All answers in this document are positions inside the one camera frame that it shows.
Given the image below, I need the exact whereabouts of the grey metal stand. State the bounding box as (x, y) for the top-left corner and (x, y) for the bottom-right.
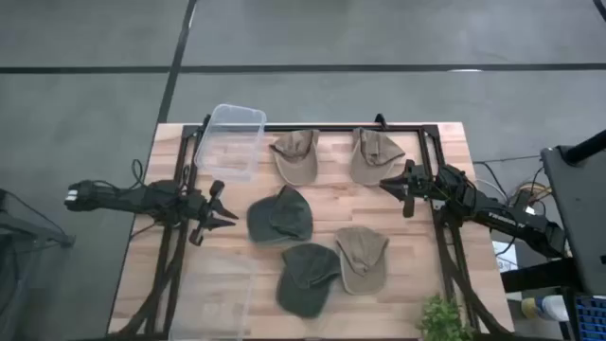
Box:
(0, 188), (77, 341)

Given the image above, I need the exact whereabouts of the black pole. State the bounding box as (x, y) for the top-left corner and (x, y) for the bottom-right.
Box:
(561, 128), (606, 167)

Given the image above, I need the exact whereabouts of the yellow cable bundle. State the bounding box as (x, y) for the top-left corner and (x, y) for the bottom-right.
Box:
(508, 183), (554, 206)

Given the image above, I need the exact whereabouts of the dark green cap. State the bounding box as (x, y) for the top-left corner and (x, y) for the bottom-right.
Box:
(275, 242), (343, 320)
(245, 184), (315, 245)

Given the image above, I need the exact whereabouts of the small green potted plant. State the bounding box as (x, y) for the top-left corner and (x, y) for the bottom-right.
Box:
(415, 293), (475, 341)

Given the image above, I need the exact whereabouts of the beige cap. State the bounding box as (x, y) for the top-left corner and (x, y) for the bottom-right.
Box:
(334, 225), (391, 296)
(269, 128), (321, 188)
(349, 126), (407, 188)

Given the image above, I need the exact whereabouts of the white yellow bottle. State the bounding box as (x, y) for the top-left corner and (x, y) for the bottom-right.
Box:
(520, 295), (570, 324)

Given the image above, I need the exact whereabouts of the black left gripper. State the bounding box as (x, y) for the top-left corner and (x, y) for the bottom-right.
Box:
(187, 179), (240, 247)

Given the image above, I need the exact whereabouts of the blue plastic crate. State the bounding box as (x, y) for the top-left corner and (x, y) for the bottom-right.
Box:
(570, 294), (606, 341)

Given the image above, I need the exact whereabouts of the black cable bundle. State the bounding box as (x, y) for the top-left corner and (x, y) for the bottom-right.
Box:
(472, 154), (545, 203)

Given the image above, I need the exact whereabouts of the black base beam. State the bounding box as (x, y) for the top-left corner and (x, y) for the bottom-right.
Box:
(500, 258), (582, 295)

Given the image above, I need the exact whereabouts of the clear plastic container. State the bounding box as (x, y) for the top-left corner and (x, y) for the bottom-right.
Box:
(168, 255), (257, 341)
(193, 103), (268, 184)

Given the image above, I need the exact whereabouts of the black metal table frame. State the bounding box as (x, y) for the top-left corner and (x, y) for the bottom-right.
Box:
(107, 113), (516, 340)

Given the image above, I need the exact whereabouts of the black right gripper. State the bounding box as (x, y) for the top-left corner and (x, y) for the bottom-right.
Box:
(379, 159), (433, 220)

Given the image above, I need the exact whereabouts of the white paper sheet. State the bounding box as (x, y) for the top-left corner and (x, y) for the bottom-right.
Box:
(491, 240), (520, 272)

